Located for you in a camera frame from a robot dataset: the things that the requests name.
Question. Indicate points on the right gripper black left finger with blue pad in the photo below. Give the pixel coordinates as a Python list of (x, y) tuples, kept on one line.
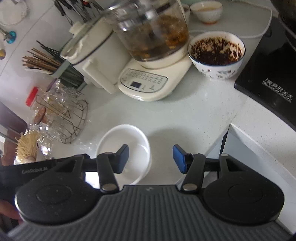
[(108, 164)]

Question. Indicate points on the small white red bowl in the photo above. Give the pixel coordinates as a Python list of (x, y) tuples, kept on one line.
[(208, 12)]

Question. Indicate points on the white ceramic bowl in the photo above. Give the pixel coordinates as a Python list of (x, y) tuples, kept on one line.
[(130, 153)]

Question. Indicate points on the patterned bowl with dark spices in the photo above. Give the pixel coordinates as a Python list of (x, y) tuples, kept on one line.
[(217, 54)]

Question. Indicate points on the black induction cooktop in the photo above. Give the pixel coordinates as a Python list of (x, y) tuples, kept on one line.
[(269, 76)]

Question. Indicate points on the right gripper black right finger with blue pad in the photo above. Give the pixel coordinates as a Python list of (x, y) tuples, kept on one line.
[(192, 165)]

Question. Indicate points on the white electric kettle pot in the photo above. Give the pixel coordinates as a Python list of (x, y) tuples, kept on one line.
[(97, 53)]

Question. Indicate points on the hanging kitchen utensils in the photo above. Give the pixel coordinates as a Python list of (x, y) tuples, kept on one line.
[(86, 10)]

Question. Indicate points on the chopstick holder with chopsticks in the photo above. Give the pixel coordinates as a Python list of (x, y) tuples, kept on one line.
[(48, 61)]

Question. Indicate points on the wire rack with glass cups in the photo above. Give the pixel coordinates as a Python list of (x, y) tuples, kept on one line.
[(67, 113)]

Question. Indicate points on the bowl with noodles and onion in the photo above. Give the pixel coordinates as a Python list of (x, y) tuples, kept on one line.
[(32, 147)]

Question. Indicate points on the dark wooden cutting board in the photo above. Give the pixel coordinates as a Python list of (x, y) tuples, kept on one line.
[(15, 126)]

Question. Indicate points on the red lid plastic jar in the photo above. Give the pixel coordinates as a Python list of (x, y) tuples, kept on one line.
[(37, 103)]

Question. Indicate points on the cream blender base appliance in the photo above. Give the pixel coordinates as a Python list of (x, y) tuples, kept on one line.
[(156, 35)]

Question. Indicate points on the person's hand holding gripper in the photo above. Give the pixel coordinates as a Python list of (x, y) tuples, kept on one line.
[(8, 212)]

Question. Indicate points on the black left handheld gripper device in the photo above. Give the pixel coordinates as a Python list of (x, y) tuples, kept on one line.
[(15, 176)]

